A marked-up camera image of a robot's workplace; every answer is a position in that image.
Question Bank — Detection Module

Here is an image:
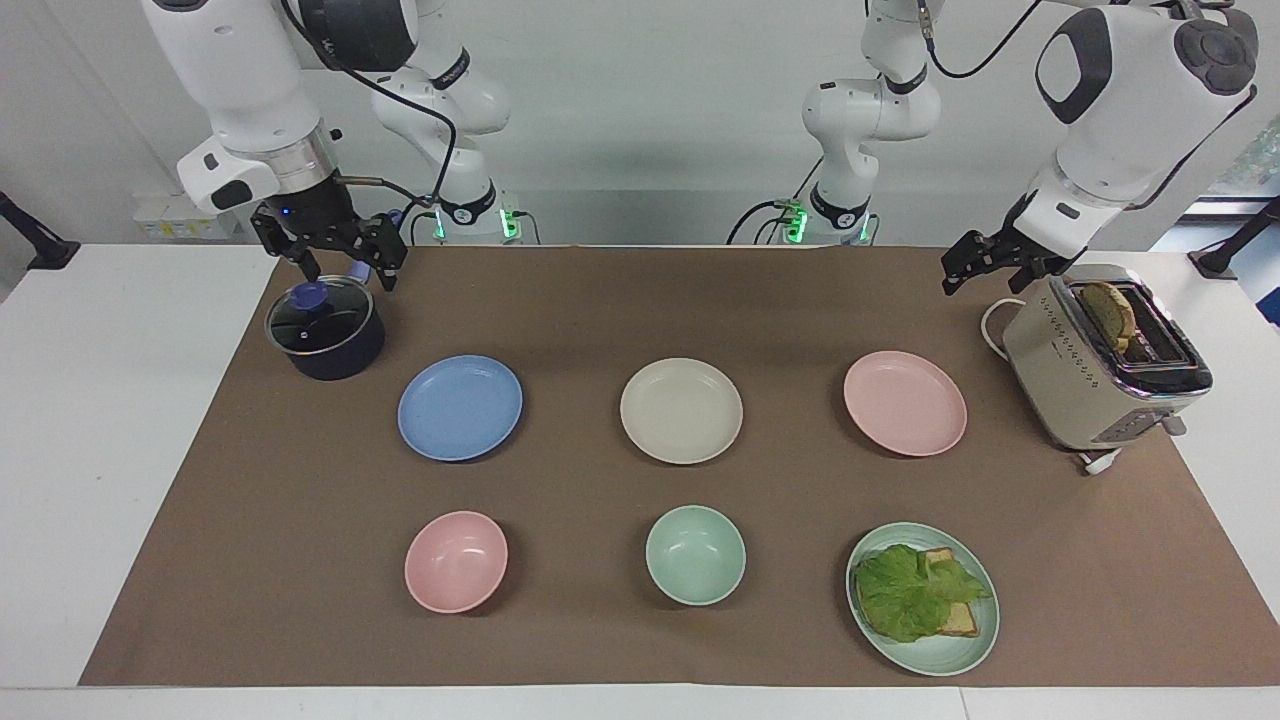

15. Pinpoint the black stand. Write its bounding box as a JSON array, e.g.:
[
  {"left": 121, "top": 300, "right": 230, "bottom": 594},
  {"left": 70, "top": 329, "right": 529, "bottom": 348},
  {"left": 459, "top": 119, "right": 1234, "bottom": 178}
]
[
  {"left": 0, "top": 189, "right": 82, "bottom": 272},
  {"left": 1187, "top": 194, "right": 1280, "bottom": 280}
]

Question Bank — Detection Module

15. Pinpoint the white wall socket strip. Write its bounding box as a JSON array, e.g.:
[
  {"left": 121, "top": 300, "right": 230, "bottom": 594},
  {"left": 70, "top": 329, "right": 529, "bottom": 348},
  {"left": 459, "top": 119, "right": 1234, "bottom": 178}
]
[{"left": 132, "top": 192, "right": 242, "bottom": 242}]

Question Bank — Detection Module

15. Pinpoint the green lettuce leaf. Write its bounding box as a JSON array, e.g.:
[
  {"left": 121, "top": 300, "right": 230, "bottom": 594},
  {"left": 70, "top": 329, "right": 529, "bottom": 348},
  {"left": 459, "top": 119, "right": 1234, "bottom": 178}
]
[{"left": 853, "top": 543, "right": 994, "bottom": 644}]

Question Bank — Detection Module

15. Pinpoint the green plate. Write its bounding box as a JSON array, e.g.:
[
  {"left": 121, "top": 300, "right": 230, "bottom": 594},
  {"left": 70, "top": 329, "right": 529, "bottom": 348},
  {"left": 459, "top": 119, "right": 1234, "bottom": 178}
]
[{"left": 846, "top": 521, "right": 1001, "bottom": 678}]

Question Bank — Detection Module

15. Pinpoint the pink plate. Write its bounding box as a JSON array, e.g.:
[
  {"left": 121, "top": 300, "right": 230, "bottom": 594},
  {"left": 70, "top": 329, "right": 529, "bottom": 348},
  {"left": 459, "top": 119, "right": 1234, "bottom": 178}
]
[{"left": 843, "top": 350, "right": 969, "bottom": 459}]

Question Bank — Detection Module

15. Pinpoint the glass lid with blue knob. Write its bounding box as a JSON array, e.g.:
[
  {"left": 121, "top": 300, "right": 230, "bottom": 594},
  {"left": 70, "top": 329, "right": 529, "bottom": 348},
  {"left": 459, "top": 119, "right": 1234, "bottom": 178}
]
[{"left": 265, "top": 277, "right": 376, "bottom": 357}]

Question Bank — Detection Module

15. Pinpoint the white power cable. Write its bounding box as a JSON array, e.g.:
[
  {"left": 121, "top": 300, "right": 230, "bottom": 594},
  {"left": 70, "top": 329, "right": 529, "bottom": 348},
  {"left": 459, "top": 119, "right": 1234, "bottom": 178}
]
[{"left": 979, "top": 296, "right": 1028, "bottom": 360}]

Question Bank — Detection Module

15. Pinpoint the toast slice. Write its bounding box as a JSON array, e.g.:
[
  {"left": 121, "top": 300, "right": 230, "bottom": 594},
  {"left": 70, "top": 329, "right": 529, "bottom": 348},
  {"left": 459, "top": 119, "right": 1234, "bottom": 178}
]
[{"left": 919, "top": 547, "right": 982, "bottom": 638}]

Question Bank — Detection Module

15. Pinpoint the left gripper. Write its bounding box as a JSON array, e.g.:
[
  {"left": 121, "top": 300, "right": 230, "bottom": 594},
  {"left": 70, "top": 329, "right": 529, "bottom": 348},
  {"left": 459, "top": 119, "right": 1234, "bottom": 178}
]
[{"left": 940, "top": 215, "right": 1079, "bottom": 297}]

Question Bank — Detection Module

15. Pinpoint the green bowl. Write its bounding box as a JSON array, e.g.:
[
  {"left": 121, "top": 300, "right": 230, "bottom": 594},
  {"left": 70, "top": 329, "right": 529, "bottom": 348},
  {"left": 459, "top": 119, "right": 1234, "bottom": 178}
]
[{"left": 645, "top": 504, "right": 747, "bottom": 607}]

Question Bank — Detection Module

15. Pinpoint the beige plate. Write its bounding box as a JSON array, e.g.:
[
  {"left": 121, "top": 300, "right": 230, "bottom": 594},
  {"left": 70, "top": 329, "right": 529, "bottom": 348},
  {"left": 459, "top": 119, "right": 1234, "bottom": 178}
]
[{"left": 619, "top": 357, "right": 745, "bottom": 466}]

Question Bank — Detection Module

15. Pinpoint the bread slice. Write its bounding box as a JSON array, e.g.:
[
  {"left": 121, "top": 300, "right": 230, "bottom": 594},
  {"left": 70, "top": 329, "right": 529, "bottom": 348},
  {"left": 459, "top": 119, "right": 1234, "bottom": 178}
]
[{"left": 1077, "top": 280, "right": 1139, "bottom": 352}]

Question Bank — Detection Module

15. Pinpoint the pink bowl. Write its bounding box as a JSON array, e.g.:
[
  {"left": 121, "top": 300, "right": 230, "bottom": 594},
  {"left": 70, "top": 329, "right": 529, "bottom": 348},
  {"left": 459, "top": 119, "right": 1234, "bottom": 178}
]
[{"left": 404, "top": 510, "right": 509, "bottom": 614}]

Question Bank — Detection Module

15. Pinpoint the silver toaster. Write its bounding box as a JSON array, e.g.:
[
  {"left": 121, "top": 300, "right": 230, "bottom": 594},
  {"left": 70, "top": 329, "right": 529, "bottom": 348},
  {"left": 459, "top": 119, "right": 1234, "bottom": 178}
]
[{"left": 1002, "top": 263, "right": 1215, "bottom": 452}]

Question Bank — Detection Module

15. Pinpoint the black cable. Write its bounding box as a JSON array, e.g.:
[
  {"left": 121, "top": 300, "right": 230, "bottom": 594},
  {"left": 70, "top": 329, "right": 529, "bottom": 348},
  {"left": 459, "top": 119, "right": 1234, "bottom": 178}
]
[
  {"left": 278, "top": 0, "right": 461, "bottom": 215},
  {"left": 726, "top": 197, "right": 807, "bottom": 246},
  {"left": 1128, "top": 86, "right": 1259, "bottom": 211},
  {"left": 916, "top": 0, "right": 1047, "bottom": 81}
]

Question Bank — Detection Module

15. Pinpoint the dark blue pot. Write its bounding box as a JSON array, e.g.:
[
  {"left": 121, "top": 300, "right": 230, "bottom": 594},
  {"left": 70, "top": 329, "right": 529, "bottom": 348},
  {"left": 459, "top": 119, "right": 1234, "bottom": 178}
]
[{"left": 264, "top": 277, "right": 388, "bottom": 382}]

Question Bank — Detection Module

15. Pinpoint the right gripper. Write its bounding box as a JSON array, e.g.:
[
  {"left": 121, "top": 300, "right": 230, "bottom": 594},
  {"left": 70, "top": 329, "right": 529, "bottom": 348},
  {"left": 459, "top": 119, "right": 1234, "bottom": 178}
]
[{"left": 249, "top": 174, "right": 410, "bottom": 294}]

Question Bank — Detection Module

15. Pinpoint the blue plate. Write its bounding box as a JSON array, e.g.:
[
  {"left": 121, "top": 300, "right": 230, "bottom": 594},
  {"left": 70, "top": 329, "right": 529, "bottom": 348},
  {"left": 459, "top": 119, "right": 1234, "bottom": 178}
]
[{"left": 397, "top": 355, "right": 524, "bottom": 463}]

